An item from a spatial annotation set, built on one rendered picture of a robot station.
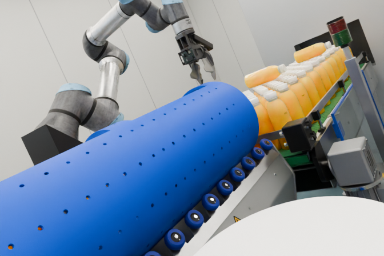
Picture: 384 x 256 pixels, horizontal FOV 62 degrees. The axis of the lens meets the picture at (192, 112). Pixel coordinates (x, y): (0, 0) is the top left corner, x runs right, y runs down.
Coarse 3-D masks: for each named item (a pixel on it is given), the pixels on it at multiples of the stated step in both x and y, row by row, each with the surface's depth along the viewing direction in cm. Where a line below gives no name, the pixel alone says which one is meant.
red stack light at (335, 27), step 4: (340, 20) 117; (344, 20) 118; (332, 24) 118; (336, 24) 118; (340, 24) 117; (344, 24) 117; (328, 28) 121; (332, 28) 119; (336, 28) 118; (340, 28) 117; (344, 28) 117; (332, 32) 119; (336, 32) 118
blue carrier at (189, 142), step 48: (192, 96) 91; (240, 96) 99; (96, 144) 63; (144, 144) 66; (192, 144) 74; (240, 144) 91; (0, 192) 48; (48, 192) 50; (96, 192) 54; (144, 192) 60; (192, 192) 72; (0, 240) 42; (48, 240) 46; (96, 240) 50; (144, 240) 60
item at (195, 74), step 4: (192, 64) 126; (196, 64) 128; (192, 68) 126; (196, 68) 128; (192, 72) 126; (196, 72) 128; (200, 72) 129; (192, 76) 126; (196, 76) 128; (200, 76) 129; (200, 80) 128; (200, 84) 129
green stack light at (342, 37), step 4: (340, 32) 118; (344, 32) 118; (348, 32) 118; (332, 36) 120; (336, 36) 119; (340, 36) 118; (344, 36) 118; (348, 36) 118; (336, 40) 119; (340, 40) 118; (344, 40) 118; (348, 40) 118; (352, 40) 119; (336, 44) 120; (340, 44) 119; (344, 44) 118
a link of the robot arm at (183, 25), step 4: (184, 20) 121; (188, 20) 122; (176, 24) 121; (180, 24) 120; (184, 24) 120; (188, 24) 121; (176, 28) 122; (180, 28) 121; (184, 28) 121; (188, 28) 121; (192, 28) 123; (176, 32) 122; (180, 32) 121
